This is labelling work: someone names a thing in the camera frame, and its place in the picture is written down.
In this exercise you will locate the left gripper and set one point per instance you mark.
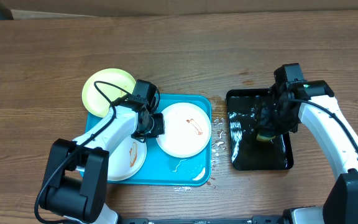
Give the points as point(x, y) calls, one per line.
point(160, 129)

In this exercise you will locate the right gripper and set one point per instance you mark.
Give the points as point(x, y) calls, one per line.
point(268, 126)

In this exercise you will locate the green yellow sponge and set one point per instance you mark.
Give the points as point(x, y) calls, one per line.
point(265, 137)

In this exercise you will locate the white plate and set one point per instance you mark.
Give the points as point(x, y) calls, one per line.
point(187, 130)
point(126, 160)

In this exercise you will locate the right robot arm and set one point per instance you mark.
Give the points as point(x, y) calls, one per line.
point(296, 100)

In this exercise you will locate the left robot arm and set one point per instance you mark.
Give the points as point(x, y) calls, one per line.
point(76, 174)

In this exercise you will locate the black plastic tray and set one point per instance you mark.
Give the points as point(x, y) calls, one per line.
point(247, 153)

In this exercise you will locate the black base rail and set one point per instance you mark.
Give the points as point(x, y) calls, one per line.
point(259, 219)

